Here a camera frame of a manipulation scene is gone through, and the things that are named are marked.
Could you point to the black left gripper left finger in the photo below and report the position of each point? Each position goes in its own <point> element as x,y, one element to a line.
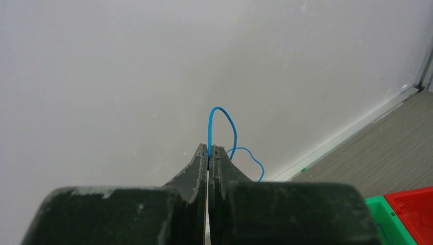
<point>174,213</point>

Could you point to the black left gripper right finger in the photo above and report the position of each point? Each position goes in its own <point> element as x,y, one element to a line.
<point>242,211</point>

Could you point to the green plastic bin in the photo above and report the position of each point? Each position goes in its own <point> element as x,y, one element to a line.
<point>391,229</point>

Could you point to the red plastic bin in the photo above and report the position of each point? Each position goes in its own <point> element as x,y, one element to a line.
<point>414,209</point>

